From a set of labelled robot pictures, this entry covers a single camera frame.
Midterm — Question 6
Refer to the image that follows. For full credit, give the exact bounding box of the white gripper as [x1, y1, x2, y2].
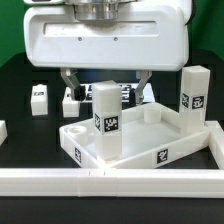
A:
[23, 0, 194, 104]

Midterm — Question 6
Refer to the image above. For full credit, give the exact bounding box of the white right fence block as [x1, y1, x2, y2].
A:
[205, 121, 224, 170]

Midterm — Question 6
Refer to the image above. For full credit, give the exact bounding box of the white marker base plate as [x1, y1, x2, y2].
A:
[85, 83, 155, 103]

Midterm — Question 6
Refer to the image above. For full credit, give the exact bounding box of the white front fence rail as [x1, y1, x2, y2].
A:
[0, 168, 224, 198]

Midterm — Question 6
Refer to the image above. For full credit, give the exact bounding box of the white fence block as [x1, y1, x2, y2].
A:
[0, 120, 7, 146]
[205, 121, 224, 170]

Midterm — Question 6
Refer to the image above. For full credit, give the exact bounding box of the white left fence block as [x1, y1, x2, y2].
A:
[0, 120, 7, 146]

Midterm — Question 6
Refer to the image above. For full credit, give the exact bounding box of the white desk top tray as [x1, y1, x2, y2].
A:
[59, 103, 209, 169]

